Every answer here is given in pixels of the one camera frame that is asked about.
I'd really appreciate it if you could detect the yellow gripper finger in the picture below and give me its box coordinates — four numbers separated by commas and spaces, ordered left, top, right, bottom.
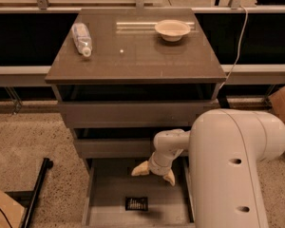
163, 170, 175, 186
131, 161, 149, 177

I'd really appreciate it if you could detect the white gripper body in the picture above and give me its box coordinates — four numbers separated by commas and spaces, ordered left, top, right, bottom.
148, 152, 175, 177

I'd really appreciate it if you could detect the black rxbar chocolate bar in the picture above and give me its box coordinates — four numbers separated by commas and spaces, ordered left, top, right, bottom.
125, 197, 148, 211

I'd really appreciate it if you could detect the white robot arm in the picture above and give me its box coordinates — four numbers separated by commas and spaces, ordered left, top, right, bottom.
132, 108, 285, 228

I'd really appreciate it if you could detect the grey open bottom drawer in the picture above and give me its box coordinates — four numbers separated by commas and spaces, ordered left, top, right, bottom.
82, 158, 196, 228

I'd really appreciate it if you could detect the grey top drawer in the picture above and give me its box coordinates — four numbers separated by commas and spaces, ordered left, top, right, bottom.
58, 100, 219, 128

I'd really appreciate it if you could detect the grey middle drawer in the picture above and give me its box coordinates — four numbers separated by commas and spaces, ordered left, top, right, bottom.
74, 139, 155, 159

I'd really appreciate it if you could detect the grey drawer cabinet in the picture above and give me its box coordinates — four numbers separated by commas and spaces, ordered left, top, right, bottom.
45, 7, 227, 176

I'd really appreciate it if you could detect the black metal stand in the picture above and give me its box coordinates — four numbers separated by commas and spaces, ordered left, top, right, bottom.
7, 158, 53, 228

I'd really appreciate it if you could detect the white paper bowl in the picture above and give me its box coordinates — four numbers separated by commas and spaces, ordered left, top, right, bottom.
155, 20, 191, 42

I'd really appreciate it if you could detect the brown cardboard box left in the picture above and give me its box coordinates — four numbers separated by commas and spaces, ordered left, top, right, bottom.
0, 190, 25, 228

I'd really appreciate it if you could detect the clear plastic water bottle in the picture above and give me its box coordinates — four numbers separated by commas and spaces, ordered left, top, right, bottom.
71, 23, 92, 57

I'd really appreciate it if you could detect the white hanging cable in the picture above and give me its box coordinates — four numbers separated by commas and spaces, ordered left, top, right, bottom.
218, 5, 249, 90

